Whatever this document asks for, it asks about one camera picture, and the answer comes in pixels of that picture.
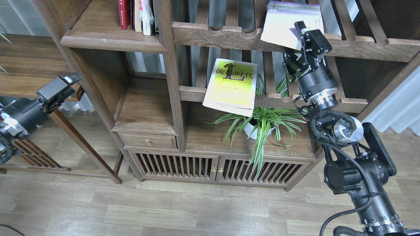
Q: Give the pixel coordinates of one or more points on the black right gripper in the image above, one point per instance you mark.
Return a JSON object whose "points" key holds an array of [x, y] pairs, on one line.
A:
{"points": [[315, 80]]}

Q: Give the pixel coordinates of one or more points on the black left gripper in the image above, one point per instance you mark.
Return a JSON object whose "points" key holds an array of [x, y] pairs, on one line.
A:
{"points": [[24, 117]]}

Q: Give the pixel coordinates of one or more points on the white purple book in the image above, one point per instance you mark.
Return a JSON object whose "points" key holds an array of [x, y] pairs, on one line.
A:
{"points": [[279, 25]]}

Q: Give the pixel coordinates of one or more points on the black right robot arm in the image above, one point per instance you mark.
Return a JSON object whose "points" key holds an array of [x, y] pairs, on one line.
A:
{"points": [[357, 162]]}

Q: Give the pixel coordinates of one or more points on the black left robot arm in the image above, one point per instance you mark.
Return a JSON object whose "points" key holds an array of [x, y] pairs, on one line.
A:
{"points": [[23, 117]]}

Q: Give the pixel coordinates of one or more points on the wooden side table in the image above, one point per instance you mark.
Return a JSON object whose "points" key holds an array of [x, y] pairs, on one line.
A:
{"points": [[30, 63]]}

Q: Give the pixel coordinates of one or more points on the spider plant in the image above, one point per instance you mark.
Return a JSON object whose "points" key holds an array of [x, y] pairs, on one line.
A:
{"points": [[263, 119]]}

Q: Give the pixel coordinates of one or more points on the yellow green book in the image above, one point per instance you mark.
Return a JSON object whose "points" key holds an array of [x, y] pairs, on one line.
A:
{"points": [[232, 87]]}

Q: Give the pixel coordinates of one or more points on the brass drawer knob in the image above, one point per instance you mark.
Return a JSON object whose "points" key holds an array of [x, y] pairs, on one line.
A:
{"points": [[148, 143]]}

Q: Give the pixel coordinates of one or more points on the white curtain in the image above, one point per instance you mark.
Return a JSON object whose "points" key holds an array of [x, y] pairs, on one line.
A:
{"points": [[401, 109]]}

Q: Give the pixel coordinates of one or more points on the upright white book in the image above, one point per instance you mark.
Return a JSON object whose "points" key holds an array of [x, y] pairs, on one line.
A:
{"points": [[147, 17]]}

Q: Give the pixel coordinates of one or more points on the dark wooden bookshelf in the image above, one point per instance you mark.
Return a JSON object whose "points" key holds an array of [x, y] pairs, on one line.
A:
{"points": [[152, 87]]}

